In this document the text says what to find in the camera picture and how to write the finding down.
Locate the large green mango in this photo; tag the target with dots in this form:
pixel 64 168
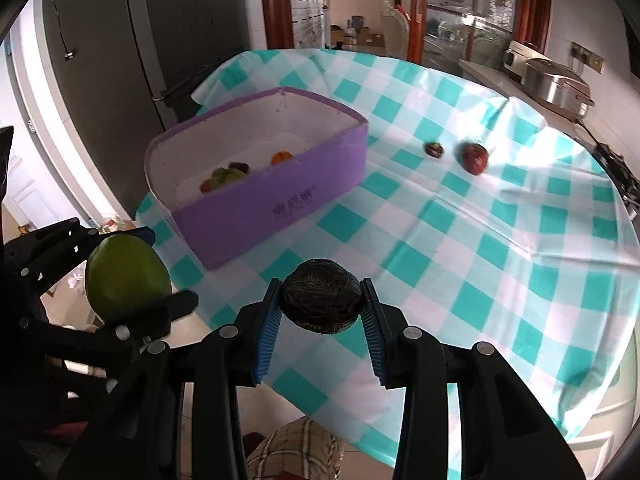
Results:
pixel 125 275

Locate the plaid trousers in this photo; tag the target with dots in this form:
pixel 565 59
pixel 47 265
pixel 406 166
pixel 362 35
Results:
pixel 295 447

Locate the purple storage box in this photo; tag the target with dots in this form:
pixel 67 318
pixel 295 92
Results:
pixel 300 195

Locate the red tomato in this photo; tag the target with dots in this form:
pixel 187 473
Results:
pixel 205 187

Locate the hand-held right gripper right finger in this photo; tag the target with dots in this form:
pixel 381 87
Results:
pixel 372 335

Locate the teal white checked tablecloth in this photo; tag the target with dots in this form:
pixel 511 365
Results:
pixel 450 260

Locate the black gas stove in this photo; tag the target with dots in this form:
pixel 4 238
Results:
pixel 620 175

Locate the wooden glass cabinet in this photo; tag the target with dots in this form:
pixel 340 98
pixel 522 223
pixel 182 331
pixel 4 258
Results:
pixel 475 10

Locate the brown wooden door frame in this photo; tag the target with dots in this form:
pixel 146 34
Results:
pixel 277 0

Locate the grey kitchen counter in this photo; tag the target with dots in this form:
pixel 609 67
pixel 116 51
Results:
pixel 490 77

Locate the dark red apple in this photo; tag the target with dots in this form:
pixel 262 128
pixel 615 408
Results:
pixel 474 158

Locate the small orange tangerine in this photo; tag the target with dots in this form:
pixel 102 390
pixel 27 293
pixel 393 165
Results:
pixel 281 158

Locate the white door frame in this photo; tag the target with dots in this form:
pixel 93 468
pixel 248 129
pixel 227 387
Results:
pixel 45 125

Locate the white chair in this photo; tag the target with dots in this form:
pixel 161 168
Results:
pixel 395 30

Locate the cardboard boxes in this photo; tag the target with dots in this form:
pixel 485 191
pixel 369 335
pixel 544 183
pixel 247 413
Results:
pixel 360 35

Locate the wall socket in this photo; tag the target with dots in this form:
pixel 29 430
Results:
pixel 587 57

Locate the dark passion fruit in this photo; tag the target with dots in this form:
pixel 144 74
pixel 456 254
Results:
pixel 320 295
pixel 433 150
pixel 239 165

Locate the dark grey refrigerator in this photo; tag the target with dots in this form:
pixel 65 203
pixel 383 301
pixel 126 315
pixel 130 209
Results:
pixel 100 60

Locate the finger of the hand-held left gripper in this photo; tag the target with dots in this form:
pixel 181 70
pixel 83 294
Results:
pixel 165 310
pixel 146 234

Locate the steel electric cooker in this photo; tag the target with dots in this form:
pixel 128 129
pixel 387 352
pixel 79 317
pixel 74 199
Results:
pixel 555 85

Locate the white kitchen appliance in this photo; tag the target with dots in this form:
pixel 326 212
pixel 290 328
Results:
pixel 517 57

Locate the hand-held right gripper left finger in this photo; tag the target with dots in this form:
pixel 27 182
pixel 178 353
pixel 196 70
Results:
pixel 265 335

